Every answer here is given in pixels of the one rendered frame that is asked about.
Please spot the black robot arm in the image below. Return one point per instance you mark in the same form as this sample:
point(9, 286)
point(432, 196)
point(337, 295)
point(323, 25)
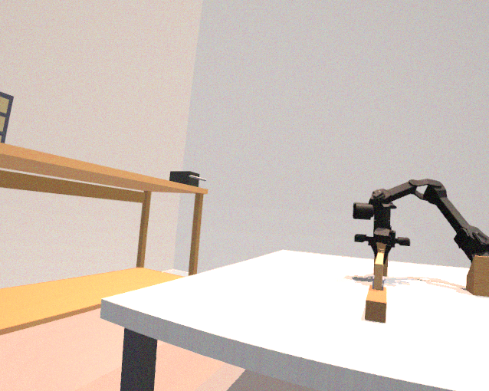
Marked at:
point(470, 239)

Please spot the long brown wooden rail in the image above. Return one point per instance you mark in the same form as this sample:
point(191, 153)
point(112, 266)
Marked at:
point(378, 270)

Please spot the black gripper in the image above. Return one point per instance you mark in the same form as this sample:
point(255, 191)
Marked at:
point(391, 244)

